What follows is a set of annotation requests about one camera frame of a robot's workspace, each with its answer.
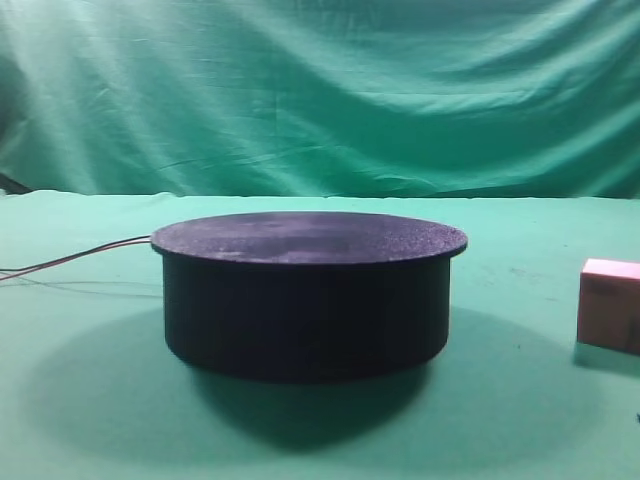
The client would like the pink cube-shaped block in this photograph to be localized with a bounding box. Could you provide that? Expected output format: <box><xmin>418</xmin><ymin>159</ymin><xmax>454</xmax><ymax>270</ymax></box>
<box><xmin>577</xmin><ymin>258</ymin><xmax>639</xmax><ymax>355</ymax></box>

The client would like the black round turntable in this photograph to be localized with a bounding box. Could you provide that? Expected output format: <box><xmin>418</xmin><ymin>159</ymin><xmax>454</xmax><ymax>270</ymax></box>
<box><xmin>150</xmin><ymin>211</ymin><xmax>468</xmax><ymax>384</ymax></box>

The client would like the green backdrop cloth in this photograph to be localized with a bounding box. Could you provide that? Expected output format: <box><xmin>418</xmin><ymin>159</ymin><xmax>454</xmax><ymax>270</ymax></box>
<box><xmin>1</xmin><ymin>1</ymin><xmax>639</xmax><ymax>198</ymax></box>

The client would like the black power wire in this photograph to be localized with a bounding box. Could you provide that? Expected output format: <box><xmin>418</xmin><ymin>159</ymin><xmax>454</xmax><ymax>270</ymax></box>
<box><xmin>0</xmin><ymin>240</ymin><xmax>153</xmax><ymax>282</ymax></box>

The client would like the red power wire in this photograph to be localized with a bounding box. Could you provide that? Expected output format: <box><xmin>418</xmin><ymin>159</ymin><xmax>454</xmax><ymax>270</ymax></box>
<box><xmin>0</xmin><ymin>236</ymin><xmax>153</xmax><ymax>274</ymax></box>

